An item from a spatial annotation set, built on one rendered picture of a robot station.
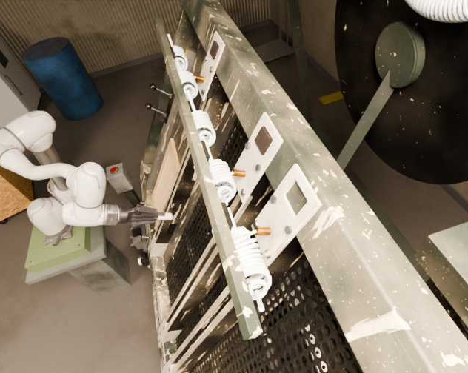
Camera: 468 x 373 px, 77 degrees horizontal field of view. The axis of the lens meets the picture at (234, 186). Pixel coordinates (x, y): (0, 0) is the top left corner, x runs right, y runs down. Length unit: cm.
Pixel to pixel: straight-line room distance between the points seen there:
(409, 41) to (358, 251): 67
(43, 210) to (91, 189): 89
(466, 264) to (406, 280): 21
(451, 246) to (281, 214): 32
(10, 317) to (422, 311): 316
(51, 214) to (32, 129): 62
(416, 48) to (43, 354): 297
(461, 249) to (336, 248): 28
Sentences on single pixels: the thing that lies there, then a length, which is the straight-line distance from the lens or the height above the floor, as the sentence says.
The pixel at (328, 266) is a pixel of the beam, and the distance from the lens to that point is 50.
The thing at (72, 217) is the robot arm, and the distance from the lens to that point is 133.
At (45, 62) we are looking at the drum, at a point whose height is 86.
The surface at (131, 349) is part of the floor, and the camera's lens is 264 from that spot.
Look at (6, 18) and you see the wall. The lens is 555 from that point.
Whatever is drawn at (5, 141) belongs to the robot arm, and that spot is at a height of 160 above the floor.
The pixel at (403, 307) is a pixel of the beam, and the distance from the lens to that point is 45.
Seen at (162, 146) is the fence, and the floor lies 121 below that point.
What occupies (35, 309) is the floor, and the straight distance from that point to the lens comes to 320.
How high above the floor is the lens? 235
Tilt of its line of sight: 51 degrees down
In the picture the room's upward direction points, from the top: 13 degrees counter-clockwise
